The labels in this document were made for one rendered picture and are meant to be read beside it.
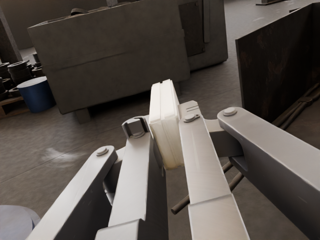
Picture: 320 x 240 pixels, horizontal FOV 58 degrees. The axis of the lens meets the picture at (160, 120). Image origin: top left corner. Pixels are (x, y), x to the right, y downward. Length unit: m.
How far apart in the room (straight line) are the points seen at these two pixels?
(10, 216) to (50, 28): 1.57
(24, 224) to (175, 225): 0.61
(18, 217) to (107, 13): 1.62
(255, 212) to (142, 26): 1.46
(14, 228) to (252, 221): 0.76
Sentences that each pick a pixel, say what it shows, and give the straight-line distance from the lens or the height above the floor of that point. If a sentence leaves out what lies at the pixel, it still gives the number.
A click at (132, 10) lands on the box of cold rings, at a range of 2.10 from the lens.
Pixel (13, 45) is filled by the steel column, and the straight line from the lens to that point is 6.54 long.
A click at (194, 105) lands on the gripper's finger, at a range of 0.17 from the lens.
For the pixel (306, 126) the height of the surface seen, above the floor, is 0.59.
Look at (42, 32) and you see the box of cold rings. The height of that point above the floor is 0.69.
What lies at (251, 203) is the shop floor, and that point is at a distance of 1.17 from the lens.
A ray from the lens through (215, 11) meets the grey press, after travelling 2.80.
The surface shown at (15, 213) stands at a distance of 0.71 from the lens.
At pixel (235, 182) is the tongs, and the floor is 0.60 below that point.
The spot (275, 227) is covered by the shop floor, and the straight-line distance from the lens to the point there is 1.09.
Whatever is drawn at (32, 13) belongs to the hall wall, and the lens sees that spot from 10.06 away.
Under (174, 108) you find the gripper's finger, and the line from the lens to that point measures 0.15.
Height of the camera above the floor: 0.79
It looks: 24 degrees down
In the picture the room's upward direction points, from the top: 13 degrees counter-clockwise
